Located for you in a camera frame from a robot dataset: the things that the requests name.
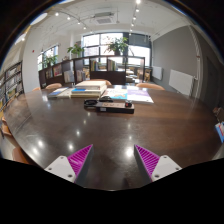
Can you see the round white ceiling lamps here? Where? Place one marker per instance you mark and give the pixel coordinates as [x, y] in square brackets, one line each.
[38, 18]

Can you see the large potted plant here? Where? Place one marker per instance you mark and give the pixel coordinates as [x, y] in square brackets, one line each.
[116, 45]

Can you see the brown wooden chair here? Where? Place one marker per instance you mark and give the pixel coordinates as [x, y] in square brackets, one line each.
[218, 113]

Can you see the small white radiator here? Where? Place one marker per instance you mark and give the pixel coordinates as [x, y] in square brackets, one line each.
[157, 72]

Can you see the purple white book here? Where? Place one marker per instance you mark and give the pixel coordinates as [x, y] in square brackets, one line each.
[138, 95]

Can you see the white wall pipe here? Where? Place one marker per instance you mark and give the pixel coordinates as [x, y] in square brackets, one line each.
[197, 60]

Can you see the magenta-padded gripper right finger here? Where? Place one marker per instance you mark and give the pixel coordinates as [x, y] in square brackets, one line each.
[165, 166]

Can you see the light blue yellow book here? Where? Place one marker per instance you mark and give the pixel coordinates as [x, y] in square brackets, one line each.
[116, 93]

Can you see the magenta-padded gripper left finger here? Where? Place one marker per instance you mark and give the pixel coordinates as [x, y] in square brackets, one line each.
[60, 166]

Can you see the blue-covered book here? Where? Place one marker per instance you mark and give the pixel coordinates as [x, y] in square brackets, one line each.
[80, 90]

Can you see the ceiling air conditioner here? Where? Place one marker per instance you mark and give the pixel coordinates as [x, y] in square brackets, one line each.
[104, 19]

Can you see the side window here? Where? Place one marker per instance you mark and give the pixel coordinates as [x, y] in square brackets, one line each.
[53, 50]

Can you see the large white radiator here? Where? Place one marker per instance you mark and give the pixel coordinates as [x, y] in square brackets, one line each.
[180, 81]

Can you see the medium potted plant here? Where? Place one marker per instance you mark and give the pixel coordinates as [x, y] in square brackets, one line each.
[76, 50]

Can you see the small potted plant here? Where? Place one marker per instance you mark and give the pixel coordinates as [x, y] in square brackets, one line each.
[50, 60]

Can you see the ceiling spot lights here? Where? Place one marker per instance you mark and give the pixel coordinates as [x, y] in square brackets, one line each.
[137, 10]

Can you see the tall wall bookshelf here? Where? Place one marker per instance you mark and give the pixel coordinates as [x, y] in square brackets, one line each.
[11, 83]

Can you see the blue red booklet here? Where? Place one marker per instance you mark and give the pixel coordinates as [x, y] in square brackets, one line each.
[220, 131]

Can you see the orange chair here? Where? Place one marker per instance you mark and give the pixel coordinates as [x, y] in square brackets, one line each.
[53, 85]
[150, 86]
[6, 130]
[107, 81]
[36, 89]
[20, 155]

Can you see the dark brown shelf unit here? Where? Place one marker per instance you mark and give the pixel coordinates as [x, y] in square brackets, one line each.
[113, 77]

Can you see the blue white thin book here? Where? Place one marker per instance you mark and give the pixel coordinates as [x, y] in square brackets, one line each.
[55, 92]

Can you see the grey door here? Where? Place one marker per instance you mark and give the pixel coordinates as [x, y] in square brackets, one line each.
[212, 83]

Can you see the large black-framed window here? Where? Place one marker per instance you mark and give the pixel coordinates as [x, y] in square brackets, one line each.
[140, 53]

